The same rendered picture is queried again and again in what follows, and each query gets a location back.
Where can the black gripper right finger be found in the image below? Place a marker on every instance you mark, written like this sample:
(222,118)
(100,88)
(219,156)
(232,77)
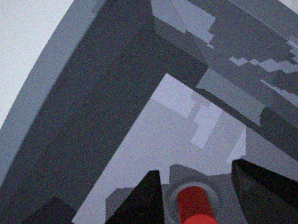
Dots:
(265,197)

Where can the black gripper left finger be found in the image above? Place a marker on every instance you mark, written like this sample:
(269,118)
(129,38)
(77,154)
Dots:
(143,205)

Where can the red peg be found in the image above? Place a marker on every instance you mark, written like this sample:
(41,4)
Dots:
(193,206)

